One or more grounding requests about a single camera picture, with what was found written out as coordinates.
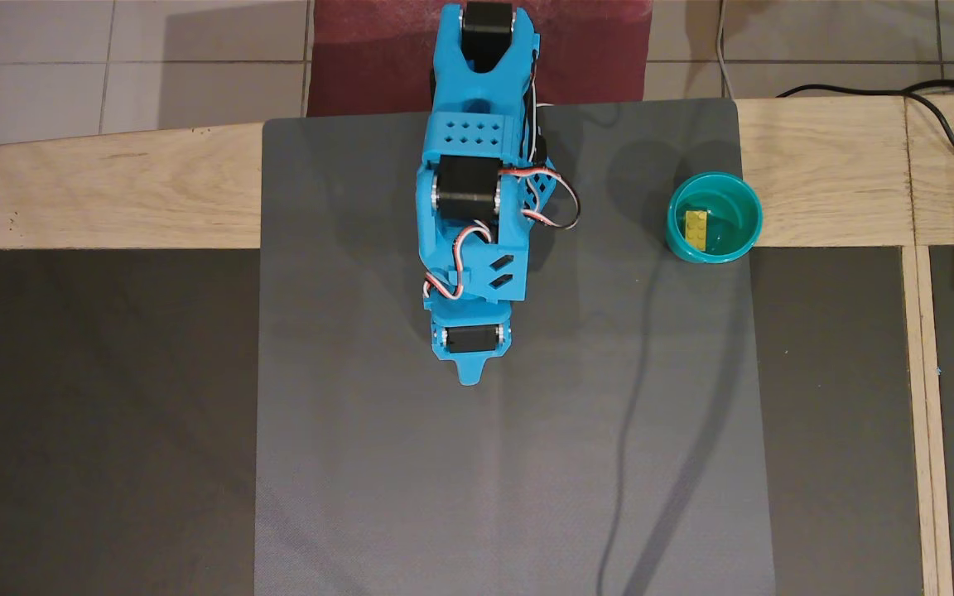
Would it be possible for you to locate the white cable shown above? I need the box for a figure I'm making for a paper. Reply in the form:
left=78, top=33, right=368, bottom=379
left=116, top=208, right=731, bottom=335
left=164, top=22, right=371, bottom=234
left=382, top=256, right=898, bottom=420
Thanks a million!
left=715, top=0, right=733, bottom=100

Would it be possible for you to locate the grey rectangular mat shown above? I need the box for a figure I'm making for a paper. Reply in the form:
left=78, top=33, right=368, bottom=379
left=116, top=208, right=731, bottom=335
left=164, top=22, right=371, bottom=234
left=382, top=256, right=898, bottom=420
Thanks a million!
left=253, top=98, right=777, bottom=596

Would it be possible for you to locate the teal plastic cup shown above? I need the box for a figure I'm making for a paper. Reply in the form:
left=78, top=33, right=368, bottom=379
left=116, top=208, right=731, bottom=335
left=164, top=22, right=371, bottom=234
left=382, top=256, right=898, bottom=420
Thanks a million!
left=665, top=171, right=764, bottom=265

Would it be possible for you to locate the dark red cloth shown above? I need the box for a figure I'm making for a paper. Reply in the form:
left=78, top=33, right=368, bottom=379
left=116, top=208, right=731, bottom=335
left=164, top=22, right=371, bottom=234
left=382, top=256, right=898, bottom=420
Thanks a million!
left=306, top=0, right=653, bottom=118

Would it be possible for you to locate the blue gripper body black servo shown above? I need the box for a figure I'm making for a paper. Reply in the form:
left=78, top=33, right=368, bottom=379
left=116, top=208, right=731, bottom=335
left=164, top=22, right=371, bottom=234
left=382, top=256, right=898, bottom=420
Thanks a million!
left=427, top=300, right=519, bottom=364

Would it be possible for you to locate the thick black cable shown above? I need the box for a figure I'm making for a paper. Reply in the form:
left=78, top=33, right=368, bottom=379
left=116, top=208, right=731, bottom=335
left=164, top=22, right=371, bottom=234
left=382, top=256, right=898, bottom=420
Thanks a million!
left=777, top=79, right=954, bottom=596

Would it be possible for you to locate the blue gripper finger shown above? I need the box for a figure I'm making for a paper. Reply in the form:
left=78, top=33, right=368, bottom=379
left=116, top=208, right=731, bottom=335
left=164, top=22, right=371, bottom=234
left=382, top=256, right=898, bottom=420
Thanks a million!
left=453, top=356, right=495, bottom=388

